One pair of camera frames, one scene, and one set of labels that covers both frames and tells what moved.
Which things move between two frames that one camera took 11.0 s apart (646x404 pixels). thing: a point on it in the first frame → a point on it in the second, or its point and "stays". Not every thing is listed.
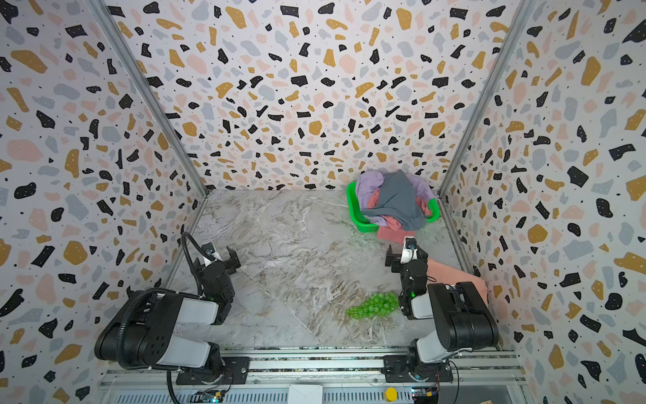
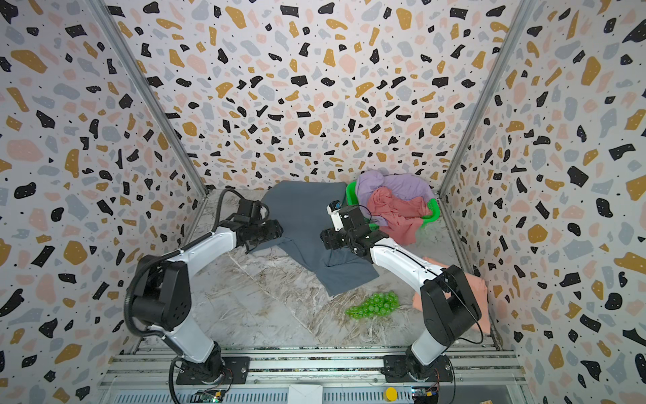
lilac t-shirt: (370, 181) stays
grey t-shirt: (399, 201) → (301, 209)
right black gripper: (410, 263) → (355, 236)
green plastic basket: (352, 190) stays
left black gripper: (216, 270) → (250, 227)
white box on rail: (305, 394) stays
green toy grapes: (382, 303) stays
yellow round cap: (391, 394) stays
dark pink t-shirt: (393, 231) stays
